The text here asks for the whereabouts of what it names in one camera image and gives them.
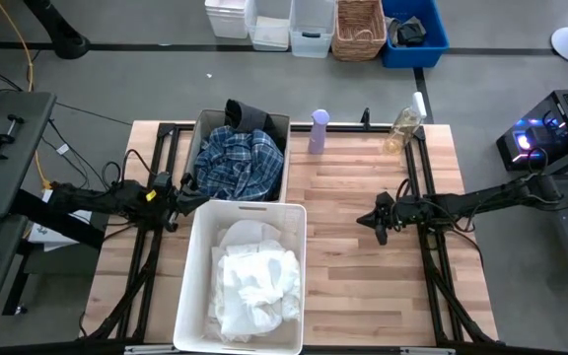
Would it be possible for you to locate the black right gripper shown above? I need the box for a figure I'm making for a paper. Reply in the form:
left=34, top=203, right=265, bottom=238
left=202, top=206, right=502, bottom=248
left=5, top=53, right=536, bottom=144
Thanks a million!
left=356, top=191, right=416, bottom=247

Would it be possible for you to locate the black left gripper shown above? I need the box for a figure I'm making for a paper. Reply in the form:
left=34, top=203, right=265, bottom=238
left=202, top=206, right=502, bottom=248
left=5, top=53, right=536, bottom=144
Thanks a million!
left=154, top=172, right=211, bottom=233

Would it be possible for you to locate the blue plaid shirt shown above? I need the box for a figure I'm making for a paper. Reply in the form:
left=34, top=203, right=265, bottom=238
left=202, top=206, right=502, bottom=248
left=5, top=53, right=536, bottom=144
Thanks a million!
left=193, top=125, right=285, bottom=202

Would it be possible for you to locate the dark grey garment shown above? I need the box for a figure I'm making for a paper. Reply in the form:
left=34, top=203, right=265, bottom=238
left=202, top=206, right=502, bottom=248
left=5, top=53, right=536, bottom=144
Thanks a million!
left=223, top=98, right=278, bottom=145

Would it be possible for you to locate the white garment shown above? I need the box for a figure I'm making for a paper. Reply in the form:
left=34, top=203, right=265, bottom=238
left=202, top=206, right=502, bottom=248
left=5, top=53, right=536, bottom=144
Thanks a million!
left=212, top=239, right=303, bottom=342

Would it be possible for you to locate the dark clothes bundle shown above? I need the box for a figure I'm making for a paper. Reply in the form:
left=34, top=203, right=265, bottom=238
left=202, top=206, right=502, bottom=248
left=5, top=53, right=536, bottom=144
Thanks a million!
left=387, top=16, right=428, bottom=48

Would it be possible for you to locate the white woven plastic basket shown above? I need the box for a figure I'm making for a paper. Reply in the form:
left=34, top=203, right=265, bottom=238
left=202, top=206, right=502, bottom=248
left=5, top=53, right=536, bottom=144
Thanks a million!
left=172, top=198, right=309, bottom=355

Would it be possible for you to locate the grey fabric bin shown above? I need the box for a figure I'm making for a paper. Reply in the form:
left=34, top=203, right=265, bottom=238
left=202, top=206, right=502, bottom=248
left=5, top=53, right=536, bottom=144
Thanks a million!
left=183, top=107, right=292, bottom=204

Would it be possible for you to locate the clear spray bottle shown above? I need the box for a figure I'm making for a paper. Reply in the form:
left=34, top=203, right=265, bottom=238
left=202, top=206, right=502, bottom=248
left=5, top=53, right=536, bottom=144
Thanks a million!
left=382, top=91, right=429, bottom=157

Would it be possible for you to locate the purple spray bottle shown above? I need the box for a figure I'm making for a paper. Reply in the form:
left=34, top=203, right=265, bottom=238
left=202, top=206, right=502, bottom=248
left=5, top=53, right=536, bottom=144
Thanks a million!
left=307, top=108, right=331, bottom=156

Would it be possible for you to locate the white cardboard box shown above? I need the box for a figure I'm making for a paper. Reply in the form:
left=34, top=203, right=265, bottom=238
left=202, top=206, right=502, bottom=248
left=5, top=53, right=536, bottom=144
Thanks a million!
left=26, top=188, right=94, bottom=253

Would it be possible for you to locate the blue plastic bin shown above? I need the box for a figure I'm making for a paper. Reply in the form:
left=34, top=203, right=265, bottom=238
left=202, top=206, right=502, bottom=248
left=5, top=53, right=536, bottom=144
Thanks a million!
left=381, top=0, right=451, bottom=70

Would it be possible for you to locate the brown wicker basket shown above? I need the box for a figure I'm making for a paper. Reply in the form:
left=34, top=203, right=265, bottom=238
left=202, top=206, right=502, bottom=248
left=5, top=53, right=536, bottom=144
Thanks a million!
left=330, top=0, right=389, bottom=63

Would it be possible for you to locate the white plastic storage bin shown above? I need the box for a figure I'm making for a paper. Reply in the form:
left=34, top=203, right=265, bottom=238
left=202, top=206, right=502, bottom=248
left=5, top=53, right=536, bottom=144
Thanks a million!
left=204, top=0, right=250, bottom=40

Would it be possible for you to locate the black side desk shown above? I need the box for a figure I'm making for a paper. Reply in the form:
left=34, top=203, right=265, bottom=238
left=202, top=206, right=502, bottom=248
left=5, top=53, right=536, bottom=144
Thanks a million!
left=0, top=90, right=58, bottom=221

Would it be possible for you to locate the clear plastic storage bin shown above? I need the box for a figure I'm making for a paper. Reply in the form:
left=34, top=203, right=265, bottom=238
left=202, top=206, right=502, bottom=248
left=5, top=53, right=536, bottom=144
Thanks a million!
left=244, top=0, right=294, bottom=52

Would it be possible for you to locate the black computer tower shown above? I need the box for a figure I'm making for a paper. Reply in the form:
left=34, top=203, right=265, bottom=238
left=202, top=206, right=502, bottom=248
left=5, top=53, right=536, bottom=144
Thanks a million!
left=495, top=88, right=568, bottom=174

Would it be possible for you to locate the black stand foot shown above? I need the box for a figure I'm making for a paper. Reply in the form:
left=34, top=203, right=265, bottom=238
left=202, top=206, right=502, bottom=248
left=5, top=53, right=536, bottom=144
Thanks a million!
left=21, top=0, right=92, bottom=61

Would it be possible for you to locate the black aluminium rig frame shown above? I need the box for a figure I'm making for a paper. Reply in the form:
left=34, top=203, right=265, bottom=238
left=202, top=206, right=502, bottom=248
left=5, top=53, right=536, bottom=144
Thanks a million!
left=79, top=120, right=500, bottom=355

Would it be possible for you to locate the clear bin with black handle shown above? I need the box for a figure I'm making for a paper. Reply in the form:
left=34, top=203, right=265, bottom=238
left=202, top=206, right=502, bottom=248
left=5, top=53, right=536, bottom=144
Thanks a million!
left=289, top=0, right=337, bottom=60

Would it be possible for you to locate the yellow cable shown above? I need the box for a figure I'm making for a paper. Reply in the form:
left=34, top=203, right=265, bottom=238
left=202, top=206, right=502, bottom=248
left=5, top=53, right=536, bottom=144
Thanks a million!
left=0, top=0, right=52, bottom=191

